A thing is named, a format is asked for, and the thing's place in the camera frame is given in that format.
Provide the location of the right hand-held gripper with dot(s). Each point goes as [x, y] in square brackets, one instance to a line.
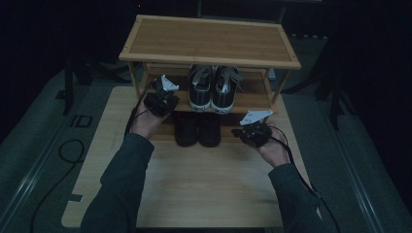
[256, 134]

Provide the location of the wooden three-tier shoe rack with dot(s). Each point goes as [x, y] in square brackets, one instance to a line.
[207, 39]

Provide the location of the black lace-up shoe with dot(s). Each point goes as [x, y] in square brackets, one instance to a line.
[210, 131]
[186, 131]

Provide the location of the person's right hand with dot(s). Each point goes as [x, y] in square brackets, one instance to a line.
[277, 152]

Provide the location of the person's left hand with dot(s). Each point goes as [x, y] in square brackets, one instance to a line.
[145, 124]

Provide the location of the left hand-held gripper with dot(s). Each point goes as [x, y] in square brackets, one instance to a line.
[162, 103]

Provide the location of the black metal stand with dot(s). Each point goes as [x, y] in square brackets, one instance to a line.
[68, 87]
[335, 106]

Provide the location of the black and white canvas sneaker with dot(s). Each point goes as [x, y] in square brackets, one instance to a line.
[200, 93]
[223, 97]

